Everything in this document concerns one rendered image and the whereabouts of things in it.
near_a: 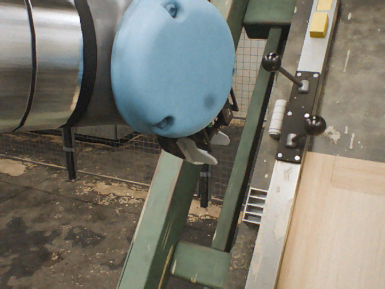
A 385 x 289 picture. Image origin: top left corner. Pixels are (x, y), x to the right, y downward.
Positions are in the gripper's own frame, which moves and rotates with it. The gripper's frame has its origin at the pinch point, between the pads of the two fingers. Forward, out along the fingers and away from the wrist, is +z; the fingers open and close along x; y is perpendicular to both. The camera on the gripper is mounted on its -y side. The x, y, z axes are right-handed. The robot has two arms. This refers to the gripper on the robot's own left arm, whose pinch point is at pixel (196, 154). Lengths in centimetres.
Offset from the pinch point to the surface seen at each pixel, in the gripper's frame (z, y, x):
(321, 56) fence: 14.8, 4.1, 38.7
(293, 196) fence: 22.2, 9.1, 9.4
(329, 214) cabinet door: 25.0, 15.8, 9.6
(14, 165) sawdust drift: 239, -332, 41
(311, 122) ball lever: 8.3, 10.7, 16.7
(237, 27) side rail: 18, -21, 47
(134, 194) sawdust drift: 241, -183, 66
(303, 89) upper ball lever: 15.0, 3.9, 29.2
